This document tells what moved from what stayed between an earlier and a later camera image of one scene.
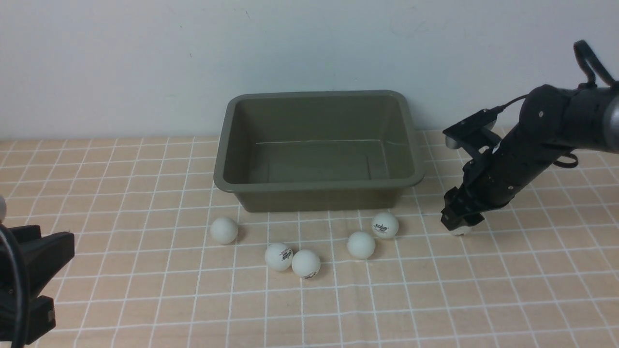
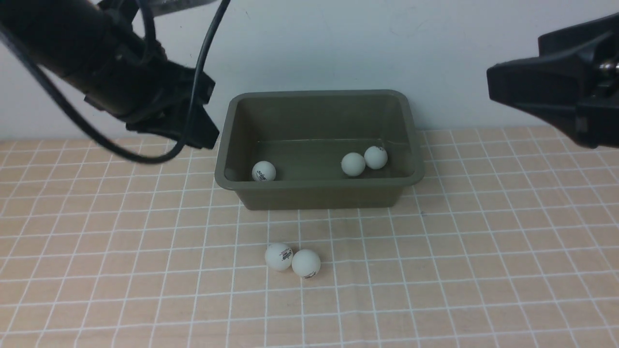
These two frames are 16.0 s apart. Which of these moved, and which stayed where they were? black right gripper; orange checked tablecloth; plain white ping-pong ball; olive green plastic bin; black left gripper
Moved: plain white ping-pong ball; black left gripper; black right gripper
Stayed: orange checked tablecloth; olive green plastic bin
